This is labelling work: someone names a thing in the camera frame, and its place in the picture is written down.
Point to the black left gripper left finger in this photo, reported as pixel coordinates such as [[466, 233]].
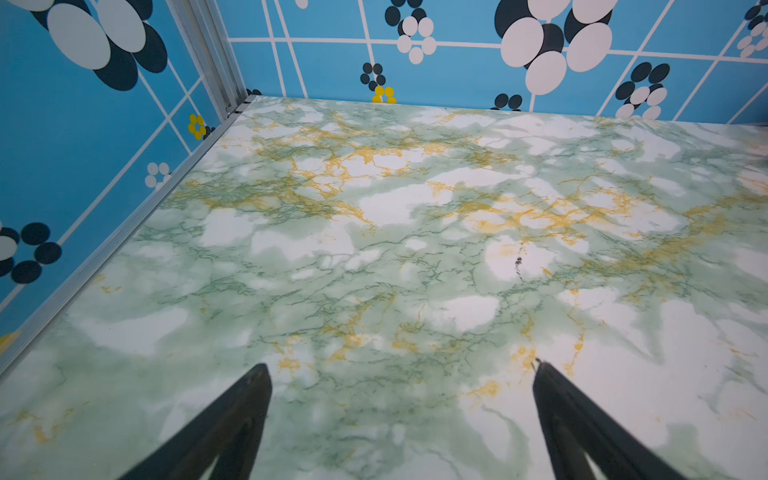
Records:
[[222, 441]]

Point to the aluminium left corner post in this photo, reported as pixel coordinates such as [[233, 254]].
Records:
[[203, 30]]

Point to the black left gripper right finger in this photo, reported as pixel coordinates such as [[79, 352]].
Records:
[[579, 434]]

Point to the aluminium left base rail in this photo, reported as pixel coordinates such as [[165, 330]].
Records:
[[41, 317]]

